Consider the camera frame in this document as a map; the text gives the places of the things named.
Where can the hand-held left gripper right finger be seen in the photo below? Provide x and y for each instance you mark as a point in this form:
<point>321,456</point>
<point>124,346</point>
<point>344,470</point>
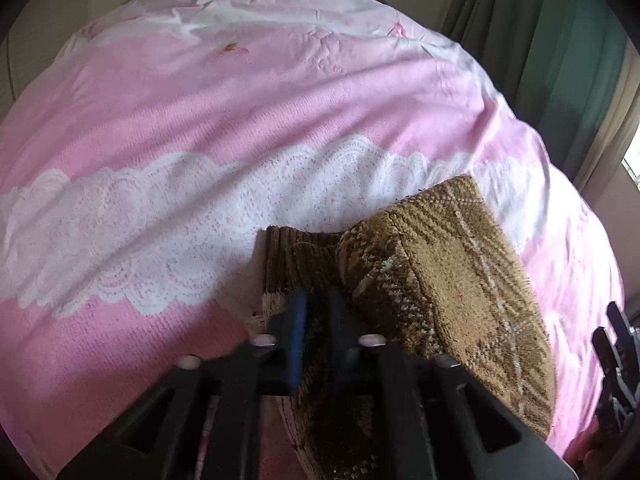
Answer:
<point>336,330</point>

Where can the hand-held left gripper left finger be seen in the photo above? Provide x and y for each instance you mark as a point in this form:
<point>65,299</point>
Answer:
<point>298,340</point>

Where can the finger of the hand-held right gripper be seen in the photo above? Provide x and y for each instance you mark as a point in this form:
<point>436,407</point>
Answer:
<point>617,330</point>
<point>607,360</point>

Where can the brown beige plaid knit sweater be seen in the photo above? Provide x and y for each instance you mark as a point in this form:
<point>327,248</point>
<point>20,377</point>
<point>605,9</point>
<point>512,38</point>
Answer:
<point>450,280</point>

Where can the window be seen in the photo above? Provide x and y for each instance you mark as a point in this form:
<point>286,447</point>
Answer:
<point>632,162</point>

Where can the pink white floral duvet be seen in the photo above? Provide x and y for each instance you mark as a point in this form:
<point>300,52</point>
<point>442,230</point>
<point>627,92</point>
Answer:
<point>225,160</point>

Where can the green curtain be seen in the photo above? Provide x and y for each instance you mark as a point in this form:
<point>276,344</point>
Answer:
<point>540,35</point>

